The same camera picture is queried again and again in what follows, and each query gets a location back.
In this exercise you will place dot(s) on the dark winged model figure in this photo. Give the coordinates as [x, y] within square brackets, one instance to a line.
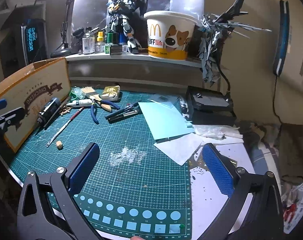
[211, 52]

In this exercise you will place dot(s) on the light blue paper sheet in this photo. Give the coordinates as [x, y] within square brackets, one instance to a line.
[164, 120]

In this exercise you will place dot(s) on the white tube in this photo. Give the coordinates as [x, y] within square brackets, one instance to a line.
[84, 102]

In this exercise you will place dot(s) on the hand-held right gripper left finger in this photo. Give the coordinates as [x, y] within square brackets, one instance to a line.
[84, 165]

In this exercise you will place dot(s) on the small cork piece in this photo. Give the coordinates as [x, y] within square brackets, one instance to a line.
[59, 145]

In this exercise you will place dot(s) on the clear plastic container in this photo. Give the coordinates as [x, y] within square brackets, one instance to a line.
[79, 93]

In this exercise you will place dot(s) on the black desk lamp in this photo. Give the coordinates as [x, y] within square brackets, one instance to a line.
[61, 52]

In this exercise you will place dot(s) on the yellow cap bottle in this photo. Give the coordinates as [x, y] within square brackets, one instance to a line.
[99, 45]

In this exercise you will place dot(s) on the blue wall-mounted device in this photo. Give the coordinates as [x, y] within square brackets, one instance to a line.
[282, 37]

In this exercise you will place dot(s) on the small black device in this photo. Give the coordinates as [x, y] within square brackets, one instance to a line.
[79, 33]

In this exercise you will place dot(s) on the brown cardboard box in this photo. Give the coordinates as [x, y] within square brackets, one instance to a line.
[41, 80]

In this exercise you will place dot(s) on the gold snack packet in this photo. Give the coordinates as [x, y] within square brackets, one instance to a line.
[111, 92]

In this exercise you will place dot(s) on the clear glass bottle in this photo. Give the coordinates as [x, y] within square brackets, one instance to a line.
[88, 43]

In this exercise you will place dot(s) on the black cylindrical tool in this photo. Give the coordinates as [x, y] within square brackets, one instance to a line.
[49, 111]

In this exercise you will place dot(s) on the paper bucket dog print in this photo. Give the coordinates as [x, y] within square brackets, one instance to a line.
[171, 25]

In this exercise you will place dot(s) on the small clear packet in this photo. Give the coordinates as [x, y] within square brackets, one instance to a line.
[164, 100]

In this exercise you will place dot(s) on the green cutting mat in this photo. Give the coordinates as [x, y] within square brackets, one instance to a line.
[131, 180]

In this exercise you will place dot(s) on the green pushpin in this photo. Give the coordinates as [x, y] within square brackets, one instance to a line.
[182, 226]

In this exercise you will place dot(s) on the black computer case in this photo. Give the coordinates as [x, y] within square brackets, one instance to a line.
[16, 45]

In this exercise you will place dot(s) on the white blue robot model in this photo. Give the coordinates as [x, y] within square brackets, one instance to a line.
[127, 25]

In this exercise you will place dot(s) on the white paper sheet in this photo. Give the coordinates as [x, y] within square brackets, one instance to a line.
[179, 150]

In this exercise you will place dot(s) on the brass photo-etch sheet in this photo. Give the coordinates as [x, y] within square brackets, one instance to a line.
[196, 163]

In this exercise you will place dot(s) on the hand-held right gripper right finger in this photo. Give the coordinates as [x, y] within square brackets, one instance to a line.
[217, 170]

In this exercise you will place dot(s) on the patterned blanket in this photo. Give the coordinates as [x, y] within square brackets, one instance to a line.
[266, 155]

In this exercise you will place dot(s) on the printed leaflet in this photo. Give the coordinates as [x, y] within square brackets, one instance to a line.
[297, 205]

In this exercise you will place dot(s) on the small black box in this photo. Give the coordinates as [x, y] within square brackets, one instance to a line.
[116, 50]

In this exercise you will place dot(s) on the crumpled clear plastic wrap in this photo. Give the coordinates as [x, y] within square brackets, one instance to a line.
[211, 131]

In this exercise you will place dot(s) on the small green bottle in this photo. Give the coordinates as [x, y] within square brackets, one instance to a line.
[107, 49]

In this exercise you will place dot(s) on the black box device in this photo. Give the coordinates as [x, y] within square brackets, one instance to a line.
[211, 115]

